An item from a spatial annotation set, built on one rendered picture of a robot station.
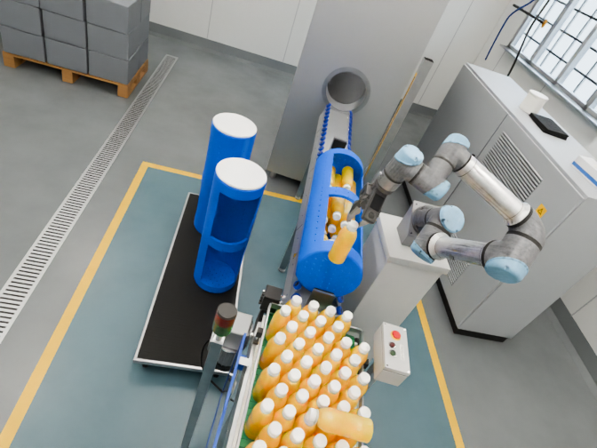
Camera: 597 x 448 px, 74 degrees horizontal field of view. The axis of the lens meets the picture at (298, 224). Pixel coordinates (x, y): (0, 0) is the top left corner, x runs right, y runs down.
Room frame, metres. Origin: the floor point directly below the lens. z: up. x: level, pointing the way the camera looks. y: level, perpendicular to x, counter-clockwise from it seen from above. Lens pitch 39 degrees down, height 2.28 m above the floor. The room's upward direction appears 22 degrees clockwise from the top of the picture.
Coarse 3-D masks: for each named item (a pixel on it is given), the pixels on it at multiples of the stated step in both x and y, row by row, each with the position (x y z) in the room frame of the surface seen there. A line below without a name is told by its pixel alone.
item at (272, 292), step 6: (270, 288) 1.11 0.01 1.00; (276, 288) 1.12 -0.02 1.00; (264, 294) 1.07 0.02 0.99; (270, 294) 1.08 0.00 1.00; (276, 294) 1.09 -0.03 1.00; (264, 300) 1.06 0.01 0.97; (270, 300) 1.06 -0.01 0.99; (276, 300) 1.06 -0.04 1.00; (264, 306) 1.06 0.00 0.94; (264, 312) 1.06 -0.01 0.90
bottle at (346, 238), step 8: (344, 232) 1.15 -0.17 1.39; (352, 232) 1.15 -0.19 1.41; (336, 240) 1.16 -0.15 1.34; (344, 240) 1.14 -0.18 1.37; (352, 240) 1.14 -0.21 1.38; (336, 248) 1.14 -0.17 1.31; (344, 248) 1.14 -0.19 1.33; (328, 256) 1.16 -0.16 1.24; (336, 256) 1.14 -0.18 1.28; (344, 256) 1.15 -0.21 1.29
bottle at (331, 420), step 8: (328, 408) 0.63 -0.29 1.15; (320, 416) 0.60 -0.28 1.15; (328, 416) 0.60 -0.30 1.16; (336, 416) 0.61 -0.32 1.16; (344, 416) 0.62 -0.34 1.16; (352, 416) 0.63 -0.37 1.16; (360, 416) 0.64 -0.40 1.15; (320, 424) 0.58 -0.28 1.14; (328, 424) 0.58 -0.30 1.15; (336, 424) 0.59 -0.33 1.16; (344, 424) 0.60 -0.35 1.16; (352, 424) 0.61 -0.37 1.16; (360, 424) 0.61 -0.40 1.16; (368, 424) 0.62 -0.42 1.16; (328, 432) 0.58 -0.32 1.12; (336, 432) 0.58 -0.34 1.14; (344, 432) 0.58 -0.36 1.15; (352, 432) 0.59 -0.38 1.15; (360, 432) 0.60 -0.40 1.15; (368, 432) 0.60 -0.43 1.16; (360, 440) 0.59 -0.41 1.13; (368, 440) 0.59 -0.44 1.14
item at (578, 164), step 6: (582, 156) 2.66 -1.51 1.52; (576, 162) 2.65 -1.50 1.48; (582, 162) 2.62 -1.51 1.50; (588, 162) 2.60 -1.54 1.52; (594, 162) 2.65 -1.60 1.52; (576, 168) 2.62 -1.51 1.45; (582, 168) 2.59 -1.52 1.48; (588, 168) 2.56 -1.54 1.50; (594, 168) 2.53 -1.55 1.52; (582, 174) 2.56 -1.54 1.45; (588, 174) 2.53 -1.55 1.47; (594, 174) 2.50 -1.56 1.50; (588, 180) 2.50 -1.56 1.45; (594, 180) 2.47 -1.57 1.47; (594, 186) 2.45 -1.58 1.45
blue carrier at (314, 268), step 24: (336, 168) 2.08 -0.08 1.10; (360, 168) 2.09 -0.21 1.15; (312, 192) 1.71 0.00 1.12; (336, 192) 1.63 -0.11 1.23; (312, 216) 1.47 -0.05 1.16; (360, 216) 1.64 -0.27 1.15; (312, 240) 1.29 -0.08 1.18; (360, 240) 1.50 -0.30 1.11; (312, 264) 1.21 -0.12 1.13; (336, 264) 1.22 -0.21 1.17; (360, 264) 1.25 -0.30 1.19; (312, 288) 1.22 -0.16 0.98; (336, 288) 1.23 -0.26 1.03
